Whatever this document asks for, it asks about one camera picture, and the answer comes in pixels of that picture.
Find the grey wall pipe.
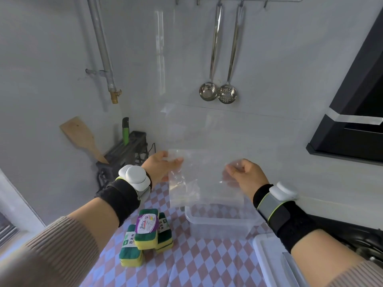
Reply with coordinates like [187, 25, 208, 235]
[86, 0, 116, 93]

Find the white left wrist tracker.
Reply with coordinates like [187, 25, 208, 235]
[117, 164, 152, 192]

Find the black left wristband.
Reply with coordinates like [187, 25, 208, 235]
[95, 172, 154, 227]

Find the purple label sponge pack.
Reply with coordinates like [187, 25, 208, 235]
[133, 208, 161, 251]

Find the black knife rack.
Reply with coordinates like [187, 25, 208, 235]
[95, 131, 150, 198]

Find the steel slotted ladle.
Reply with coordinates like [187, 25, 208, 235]
[217, 0, 246, 104]

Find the black wristband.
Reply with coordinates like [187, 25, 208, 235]
[95, 172, 154, 227]
[253, 184, 319, 254]

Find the white wrist tracker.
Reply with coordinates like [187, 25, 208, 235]
[269, 181, 300, 202]
[117, 164, 152, 192]

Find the pink checkered tablecloth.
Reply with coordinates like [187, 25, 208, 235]
[78, 181, 289, 287]

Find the person's left forearm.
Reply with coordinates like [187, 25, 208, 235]
[0, 197, 121, 287]

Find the white plastic tray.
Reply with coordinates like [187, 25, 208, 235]
[252, 233, 310, 287]

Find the clear plastic bag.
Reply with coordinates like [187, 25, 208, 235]
[167, 149, 249, 210]

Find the wooden spatula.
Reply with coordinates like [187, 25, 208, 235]
[59, 116, 110, 165]

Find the green handled knife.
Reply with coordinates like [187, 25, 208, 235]
[122, 117, 130, 146]

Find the person's right forearm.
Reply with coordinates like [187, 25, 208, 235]
[290, 229, 383, 287]

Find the clear plastic container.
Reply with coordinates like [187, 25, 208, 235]
[184, 202, 267, 240]

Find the person's left hand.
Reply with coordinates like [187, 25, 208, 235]
[141, 151, 184, 185]

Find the black gas stove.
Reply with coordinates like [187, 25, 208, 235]
[299, 214, 383, 268]

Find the black range hood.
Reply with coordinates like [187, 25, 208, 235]
[306, 9, 383, 163]

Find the white window frame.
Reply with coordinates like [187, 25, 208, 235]
[0, 168, 46, 255]

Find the person's right hand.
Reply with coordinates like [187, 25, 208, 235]
[222, 159, 269, 201]

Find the black right wristband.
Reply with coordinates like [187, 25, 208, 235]
[253, 184, 319, 254]

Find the white right wrist tracker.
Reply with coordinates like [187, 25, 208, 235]
[269, 181, 300, 202]

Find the green yellow sponge pack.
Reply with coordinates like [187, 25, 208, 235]
[154, 212, 174, 255]
[119, 224, 146, 268]

